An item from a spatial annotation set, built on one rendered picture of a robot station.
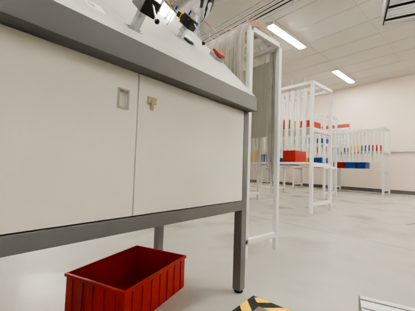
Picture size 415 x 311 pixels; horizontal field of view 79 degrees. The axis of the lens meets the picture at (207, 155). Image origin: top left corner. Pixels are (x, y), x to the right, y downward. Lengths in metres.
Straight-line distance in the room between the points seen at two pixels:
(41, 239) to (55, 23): 0.44
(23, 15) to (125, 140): 0.32
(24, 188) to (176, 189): 0.41
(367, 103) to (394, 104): 0.70
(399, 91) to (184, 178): 8.55
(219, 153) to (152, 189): 0.34
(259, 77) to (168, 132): 1.35
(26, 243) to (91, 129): 0.27
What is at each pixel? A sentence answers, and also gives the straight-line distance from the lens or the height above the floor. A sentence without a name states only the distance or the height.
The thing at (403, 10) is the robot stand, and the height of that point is 0.85.
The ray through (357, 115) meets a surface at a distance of 9.26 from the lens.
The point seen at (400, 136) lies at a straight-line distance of 8.87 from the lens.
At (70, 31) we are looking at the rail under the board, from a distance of 0.65.
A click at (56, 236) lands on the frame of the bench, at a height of 0.38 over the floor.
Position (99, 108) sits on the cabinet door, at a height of 0.68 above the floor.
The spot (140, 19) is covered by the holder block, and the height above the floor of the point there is 0.94.
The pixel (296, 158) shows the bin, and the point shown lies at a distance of 3.84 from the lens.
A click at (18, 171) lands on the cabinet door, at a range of 0.61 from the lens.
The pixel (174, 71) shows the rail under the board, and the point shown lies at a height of 0.82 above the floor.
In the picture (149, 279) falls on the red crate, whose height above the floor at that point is 0.13.
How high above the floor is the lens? 0.54
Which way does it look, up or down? 3 degrees up
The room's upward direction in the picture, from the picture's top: 2 degrees clockwise
